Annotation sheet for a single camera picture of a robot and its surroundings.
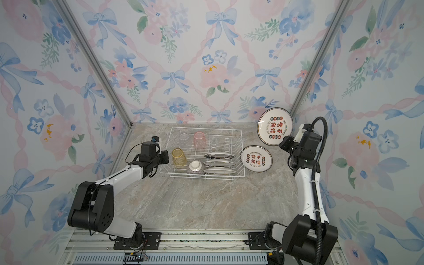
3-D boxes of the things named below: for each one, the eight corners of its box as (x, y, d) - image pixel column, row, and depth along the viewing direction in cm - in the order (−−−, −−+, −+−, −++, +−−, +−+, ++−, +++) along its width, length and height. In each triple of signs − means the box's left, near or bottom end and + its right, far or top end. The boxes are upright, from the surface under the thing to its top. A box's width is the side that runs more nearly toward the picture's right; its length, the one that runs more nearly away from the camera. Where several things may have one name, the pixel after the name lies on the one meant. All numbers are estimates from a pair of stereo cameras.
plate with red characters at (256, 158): (242, 172, 98) (243, 170, 96) (239, 147, 110) (240, 145, 108) (274, 172, 98) (275, 170, 97) (268, 147, 110) (269, 145, 108)
